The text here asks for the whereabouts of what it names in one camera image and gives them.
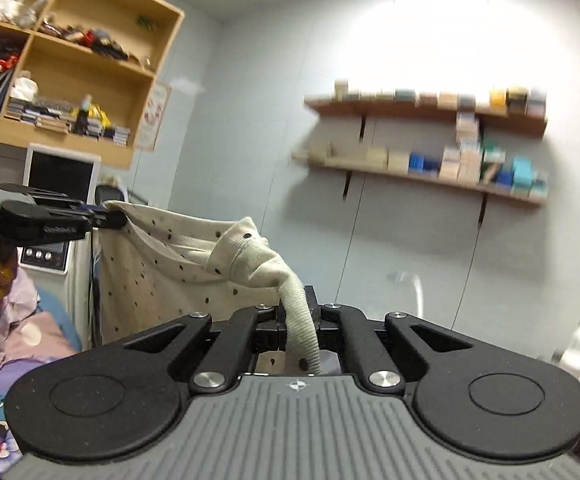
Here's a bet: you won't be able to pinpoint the wall shelves with boxes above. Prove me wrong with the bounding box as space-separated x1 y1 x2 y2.
310 112 551 199

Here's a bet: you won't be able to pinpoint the white appliance control panel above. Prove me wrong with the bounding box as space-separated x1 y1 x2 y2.
17 239 71 275

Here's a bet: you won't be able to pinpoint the wooden wall cabinet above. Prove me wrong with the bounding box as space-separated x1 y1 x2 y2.
0 0 185 171

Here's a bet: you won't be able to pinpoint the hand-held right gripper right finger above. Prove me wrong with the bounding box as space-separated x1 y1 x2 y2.
304 286 474 395

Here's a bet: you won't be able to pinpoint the stack of flat cases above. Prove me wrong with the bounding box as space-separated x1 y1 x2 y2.
4 95 131 147

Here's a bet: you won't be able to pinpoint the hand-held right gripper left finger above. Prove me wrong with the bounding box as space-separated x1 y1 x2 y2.
122 304 288 394

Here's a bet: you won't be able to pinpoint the row of small coloured boxes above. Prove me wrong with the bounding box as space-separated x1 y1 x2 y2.
334 79 549 117

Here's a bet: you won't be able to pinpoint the cream polka-dot garment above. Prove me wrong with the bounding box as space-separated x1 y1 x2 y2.
97 200 323 376

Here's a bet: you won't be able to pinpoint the jumble of small toys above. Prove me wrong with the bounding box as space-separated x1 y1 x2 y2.
37 14 151 68

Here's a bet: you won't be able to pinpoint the plain blue cloth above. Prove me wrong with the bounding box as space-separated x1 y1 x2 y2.
37 284 83 352

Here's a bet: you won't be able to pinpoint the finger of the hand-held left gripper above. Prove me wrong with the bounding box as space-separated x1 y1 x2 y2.
0 183 103 210
0 199 128 242

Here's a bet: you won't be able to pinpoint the white framed monitor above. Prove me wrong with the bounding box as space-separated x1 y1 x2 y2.
24 143 102 208

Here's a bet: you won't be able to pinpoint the wall poster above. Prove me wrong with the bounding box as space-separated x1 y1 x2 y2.
134 81 172 152

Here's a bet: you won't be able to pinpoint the yellow and black figure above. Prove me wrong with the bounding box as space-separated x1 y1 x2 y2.
71 94 111 136

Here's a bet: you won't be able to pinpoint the long wooden wall shelf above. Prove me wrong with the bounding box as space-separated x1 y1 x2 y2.
292 152 547 226
304 96 549 139

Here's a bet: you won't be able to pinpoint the purple floral bedsheet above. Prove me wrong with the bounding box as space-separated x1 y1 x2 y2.
0 266 83 378

